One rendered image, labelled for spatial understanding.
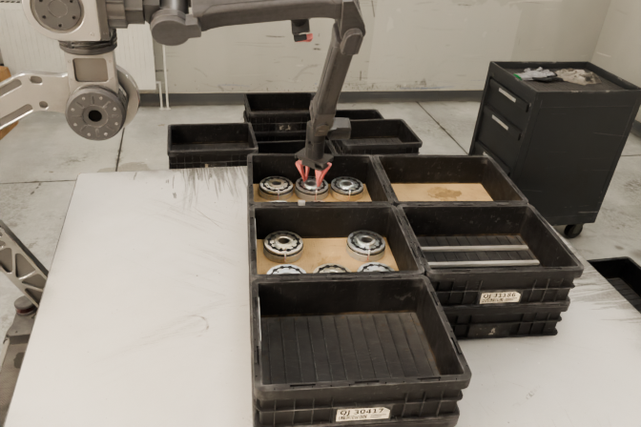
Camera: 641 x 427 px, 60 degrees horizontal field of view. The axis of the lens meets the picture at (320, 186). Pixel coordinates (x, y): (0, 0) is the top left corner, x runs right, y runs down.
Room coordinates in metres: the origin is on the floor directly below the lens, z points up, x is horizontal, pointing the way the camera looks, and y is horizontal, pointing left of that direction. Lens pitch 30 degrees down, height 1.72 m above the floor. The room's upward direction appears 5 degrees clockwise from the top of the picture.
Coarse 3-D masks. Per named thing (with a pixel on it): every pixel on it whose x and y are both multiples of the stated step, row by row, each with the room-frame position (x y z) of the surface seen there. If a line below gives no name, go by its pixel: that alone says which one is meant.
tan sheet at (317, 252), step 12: (312, 240) 1.23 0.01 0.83; (324, 240) 1.23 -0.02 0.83; (336, 240) 1.24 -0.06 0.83; (384, 240) 1.26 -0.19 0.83; (312, 252) 1.18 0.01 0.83; (324, 252) 1.18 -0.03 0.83; (336, 252) 1.19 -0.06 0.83; (384, 252) 1.20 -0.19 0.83; (264, 264) 1.11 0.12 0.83; (276, 264) 1.11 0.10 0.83; (300, 264) 1.12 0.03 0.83; (312, 264) 1.12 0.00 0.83; (348, 264) 1.14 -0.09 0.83; (360, 264) 1.14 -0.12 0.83; (396, 264) 1.15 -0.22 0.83
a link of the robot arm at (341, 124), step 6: (336, 120) 1.48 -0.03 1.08; (342, 120) 1.49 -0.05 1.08; (348, 120) 1.49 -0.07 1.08; (318, 126) 1.41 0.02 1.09; (324, 126) 1.41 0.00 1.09; (336, 126) 1.46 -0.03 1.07; (342, 126) 1.47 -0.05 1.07; (348, 126) 1.47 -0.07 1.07; (318, 132) 1.42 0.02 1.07; (324, 132) 1.43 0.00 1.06; (336, 132) 1.47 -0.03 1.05; (342, 132) 1.47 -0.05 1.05; (348, 132) 1.48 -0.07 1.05; (330, 138) 1.48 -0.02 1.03; (336, 138) 1.47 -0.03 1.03; (342, 138) 1.48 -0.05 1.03; (348, 138) 1.49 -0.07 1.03
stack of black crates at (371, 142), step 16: (352, 128) 2.64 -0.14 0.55; (368, 128) 2.66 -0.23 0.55; (384, 128) 2.69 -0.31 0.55; (400, 128) 2.70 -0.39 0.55; (336, 144) 2.50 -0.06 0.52; (352, 144) 2.35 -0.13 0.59; (368, 144) 2.37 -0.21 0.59; (384, 144) 2.39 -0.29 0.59; (400, 144) 2.40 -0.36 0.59; (416, 144) 2.43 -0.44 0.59
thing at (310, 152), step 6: (306, 144) 1.47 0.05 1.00; (312, 144) 1.46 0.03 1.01; (318, 144) 1.46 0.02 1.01; (300, 150) 1.51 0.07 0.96; (306, 150) 1.47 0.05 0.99; (312, 150) 1.45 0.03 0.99; (318, 150) 1.46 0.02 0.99; (300, 156) 1.47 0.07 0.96; (306, 156) 1.46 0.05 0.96; (312, 156) 1.45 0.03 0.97; (318, 156) 1.46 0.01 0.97; (324, 156) 1.48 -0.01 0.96; (330, 156) 1.48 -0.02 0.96; (318, 162) 1.44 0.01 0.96; (324, 162) 1.44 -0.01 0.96; (330, 162) 1.47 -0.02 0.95
